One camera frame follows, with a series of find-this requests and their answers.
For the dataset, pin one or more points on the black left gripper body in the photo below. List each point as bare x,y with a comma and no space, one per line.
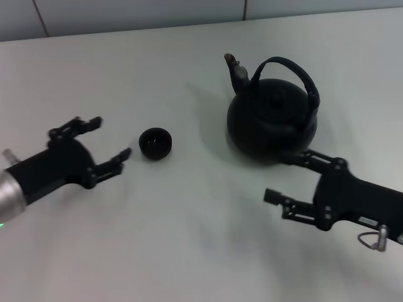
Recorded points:
56,166

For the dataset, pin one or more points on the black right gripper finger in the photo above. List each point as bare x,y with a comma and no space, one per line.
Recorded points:
315,158
270,195

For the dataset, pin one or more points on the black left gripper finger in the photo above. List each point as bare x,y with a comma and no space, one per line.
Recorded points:
124,154
94,122

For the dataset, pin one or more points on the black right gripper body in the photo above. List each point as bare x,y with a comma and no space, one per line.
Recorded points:
355,198

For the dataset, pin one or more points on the small dark teacup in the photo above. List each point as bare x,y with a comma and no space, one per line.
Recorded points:
155,151

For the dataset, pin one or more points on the black round teapot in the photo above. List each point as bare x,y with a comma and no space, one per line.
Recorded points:
267,126

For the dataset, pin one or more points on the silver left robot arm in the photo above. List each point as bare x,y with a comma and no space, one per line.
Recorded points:
9,195

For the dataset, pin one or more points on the left gripper metal connector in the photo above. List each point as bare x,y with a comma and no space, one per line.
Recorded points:
9,156

